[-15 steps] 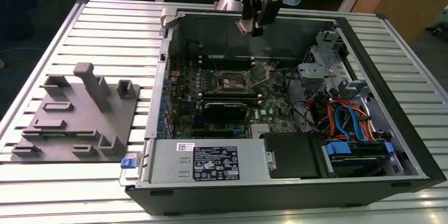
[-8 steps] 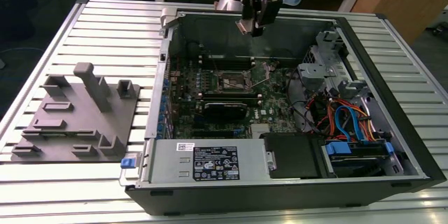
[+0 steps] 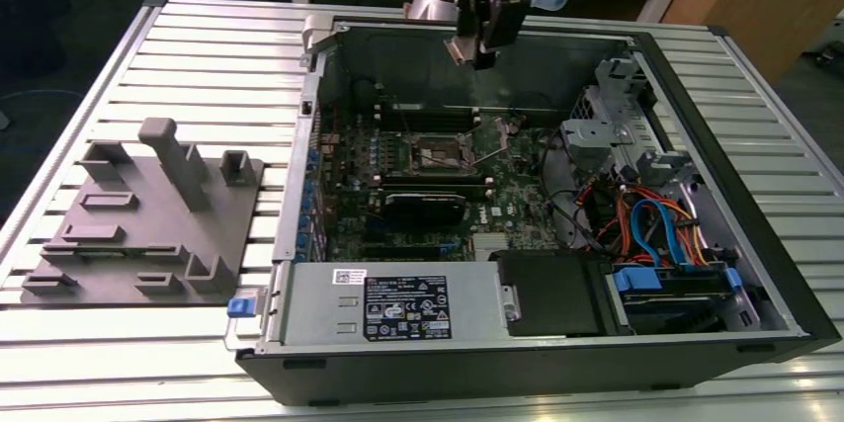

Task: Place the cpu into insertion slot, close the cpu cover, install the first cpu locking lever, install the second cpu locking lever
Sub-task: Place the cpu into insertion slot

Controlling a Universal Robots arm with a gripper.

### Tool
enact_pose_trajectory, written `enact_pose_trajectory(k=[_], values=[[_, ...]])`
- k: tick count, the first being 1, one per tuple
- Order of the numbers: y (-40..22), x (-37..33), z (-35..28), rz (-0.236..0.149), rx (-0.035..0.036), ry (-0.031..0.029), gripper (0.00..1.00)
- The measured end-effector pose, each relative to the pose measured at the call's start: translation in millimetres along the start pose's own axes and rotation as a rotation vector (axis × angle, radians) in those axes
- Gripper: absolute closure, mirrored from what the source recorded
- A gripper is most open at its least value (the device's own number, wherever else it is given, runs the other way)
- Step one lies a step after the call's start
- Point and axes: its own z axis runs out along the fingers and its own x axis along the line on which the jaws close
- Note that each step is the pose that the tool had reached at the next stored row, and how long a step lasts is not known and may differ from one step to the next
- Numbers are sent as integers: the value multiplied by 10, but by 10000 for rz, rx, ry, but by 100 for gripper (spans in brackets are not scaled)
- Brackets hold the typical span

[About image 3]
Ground silver CPU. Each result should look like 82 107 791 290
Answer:
442 36 477 67

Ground CPU socket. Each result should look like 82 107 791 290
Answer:
407 132 479 177

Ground metal disk bay cage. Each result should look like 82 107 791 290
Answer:
557 58 703 191

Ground green motherboard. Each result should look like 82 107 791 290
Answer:
314 110 574 263

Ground black graphics card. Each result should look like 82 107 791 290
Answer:
379 190 467 231

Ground small silver heatsink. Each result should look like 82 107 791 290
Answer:
471 231 513 251

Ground black drive housing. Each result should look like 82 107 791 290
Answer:
493 249 625 339

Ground hard disk in blue carrier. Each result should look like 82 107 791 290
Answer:
609 266 743 337

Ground grey power supply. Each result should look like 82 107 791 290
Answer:
259 261 513 347

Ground grey parts rack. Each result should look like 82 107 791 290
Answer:
18 117 266 305

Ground black PC case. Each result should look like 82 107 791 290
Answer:
233 14 842 407

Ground black wire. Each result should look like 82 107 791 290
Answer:
537 137 598 251

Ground blue data wire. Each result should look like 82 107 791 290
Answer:
627 198 693 273

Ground orange power wires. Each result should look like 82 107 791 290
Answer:
611 184 717 270

